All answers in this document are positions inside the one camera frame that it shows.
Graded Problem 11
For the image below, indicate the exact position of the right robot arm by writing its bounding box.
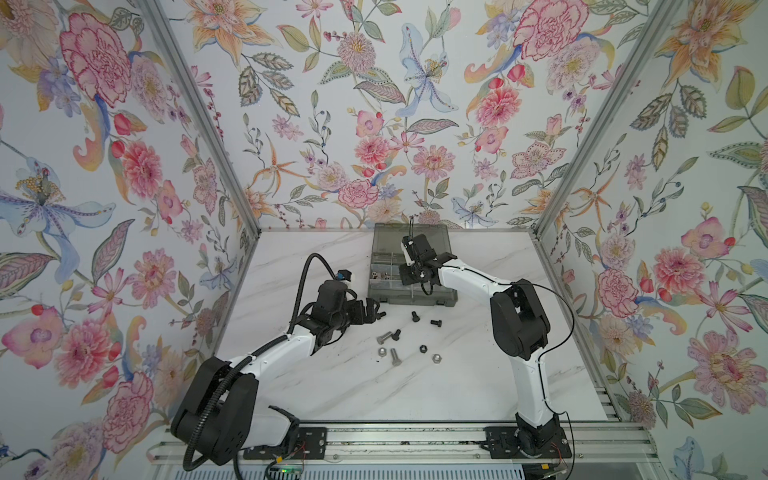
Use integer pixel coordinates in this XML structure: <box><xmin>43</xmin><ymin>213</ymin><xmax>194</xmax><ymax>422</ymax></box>
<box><xmin>399</xmin><ymin>234</ymin><xmax>561</xmax><ymax>456</ymax></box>

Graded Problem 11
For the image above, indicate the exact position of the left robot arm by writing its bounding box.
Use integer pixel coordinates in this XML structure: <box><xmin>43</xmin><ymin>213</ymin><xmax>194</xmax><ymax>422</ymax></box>
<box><xmin>171</xmin><ymin>298</ymin><xmax>385</xmax><ymax>471</ymax></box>

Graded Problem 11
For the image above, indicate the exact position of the grey plastic organizer box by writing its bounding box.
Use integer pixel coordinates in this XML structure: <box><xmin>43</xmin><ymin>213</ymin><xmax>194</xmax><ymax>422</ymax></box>
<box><xmin>368</xmin><ymin>223</ymin><xmax>458</xmax><ymax>307</ymax></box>

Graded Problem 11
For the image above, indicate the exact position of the silver hex bolt long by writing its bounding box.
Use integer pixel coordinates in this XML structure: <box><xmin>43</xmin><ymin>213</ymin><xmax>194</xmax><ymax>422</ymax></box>
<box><xmin>389</xmin><ymin>349</ymin><xmax>402</xmax><ymax>367</ymax></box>

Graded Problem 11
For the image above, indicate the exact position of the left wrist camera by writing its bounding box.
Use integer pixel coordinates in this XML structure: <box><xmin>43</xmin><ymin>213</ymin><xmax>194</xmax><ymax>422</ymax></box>
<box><xmin>315</xmin><ymin>269</ymin><xmax>357</xmax><ymax>312</ymax></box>

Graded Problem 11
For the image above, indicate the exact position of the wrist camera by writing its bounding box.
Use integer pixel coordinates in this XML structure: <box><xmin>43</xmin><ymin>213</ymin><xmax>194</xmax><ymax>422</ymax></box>
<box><xmin>401</xmin><ymin>236</ymin><xmax>414</xmax><ymax>266</ymax></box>
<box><xmin>315</xmin><ymin>269</ymin><xmax>357</xmax><ymax>312</ymax></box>

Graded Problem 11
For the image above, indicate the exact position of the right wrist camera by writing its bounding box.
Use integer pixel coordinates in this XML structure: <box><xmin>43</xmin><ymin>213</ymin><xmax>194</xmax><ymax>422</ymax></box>
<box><xmin>401</xmin><ymin>236</ymin><xmax>414</xmax><ymax>266</ymax></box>

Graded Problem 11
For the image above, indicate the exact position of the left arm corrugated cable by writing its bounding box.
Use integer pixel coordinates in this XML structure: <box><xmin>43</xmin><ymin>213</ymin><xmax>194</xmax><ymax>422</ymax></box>
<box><xmin>182</xmin><ymin>252</ymin><xmax>340</xmax><ymax>472</ymax></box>

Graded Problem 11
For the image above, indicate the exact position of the aluminium mounting rail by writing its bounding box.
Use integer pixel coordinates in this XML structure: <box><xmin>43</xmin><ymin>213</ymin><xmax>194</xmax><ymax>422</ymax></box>
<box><xmin>146</xmin><ymin>422</ymin><xmax>661</xmax><ymax>467</ymax></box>

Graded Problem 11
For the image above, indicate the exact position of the left aluminium corner post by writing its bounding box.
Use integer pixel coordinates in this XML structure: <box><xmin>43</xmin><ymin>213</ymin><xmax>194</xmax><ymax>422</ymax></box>
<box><xmin>137</xmin><ymin>0</ymin><xmax>261</xmax><ymax>240</ymax></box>

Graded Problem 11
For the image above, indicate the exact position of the aluminium corner post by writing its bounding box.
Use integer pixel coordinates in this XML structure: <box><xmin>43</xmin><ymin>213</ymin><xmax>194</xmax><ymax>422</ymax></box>
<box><xmin>137</xmin><ymin>0</ymin><xmax>261</xmax><ymax>240</ymax></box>
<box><xmin>532</xmin><ymin>0</ymin><xmax>678</xmax><ymax>240</ymax></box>

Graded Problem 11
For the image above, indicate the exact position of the right aluminium corner post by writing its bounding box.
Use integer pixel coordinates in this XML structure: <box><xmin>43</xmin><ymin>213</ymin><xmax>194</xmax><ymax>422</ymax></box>
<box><xmin>532</xmin><ymin>0</ymin><xmax>678</xmax><ymax>240</ymax></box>

